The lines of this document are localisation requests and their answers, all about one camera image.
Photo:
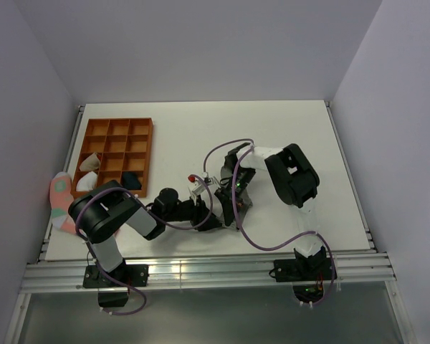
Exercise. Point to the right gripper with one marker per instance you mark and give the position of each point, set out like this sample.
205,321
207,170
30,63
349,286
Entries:
229,208

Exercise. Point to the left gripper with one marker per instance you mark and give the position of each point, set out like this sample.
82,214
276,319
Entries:
198,210

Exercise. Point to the dark blue patterned sock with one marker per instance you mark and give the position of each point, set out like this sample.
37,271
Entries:
130,181

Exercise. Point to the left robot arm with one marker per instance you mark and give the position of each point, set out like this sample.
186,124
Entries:
99,214

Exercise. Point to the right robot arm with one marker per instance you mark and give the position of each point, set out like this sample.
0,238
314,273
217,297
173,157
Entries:
295,182

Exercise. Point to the orange compartment tray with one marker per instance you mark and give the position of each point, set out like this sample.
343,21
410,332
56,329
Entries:
122,144

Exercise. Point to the white rolled sock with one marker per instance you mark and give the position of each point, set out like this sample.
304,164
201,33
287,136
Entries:
87,182

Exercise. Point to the beige rolled sock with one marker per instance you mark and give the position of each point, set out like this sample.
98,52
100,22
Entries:
91,163

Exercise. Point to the pink green sock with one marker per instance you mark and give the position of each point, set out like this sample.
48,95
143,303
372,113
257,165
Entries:
60,198

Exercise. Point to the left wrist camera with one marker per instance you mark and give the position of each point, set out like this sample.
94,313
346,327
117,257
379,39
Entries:
199,187

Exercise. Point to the aluminium frame rail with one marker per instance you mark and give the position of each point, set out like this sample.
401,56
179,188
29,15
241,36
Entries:
204,272

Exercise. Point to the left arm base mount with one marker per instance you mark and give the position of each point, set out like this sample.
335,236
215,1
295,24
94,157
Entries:
116,288

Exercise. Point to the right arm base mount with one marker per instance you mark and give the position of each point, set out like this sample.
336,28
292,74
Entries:
314,270

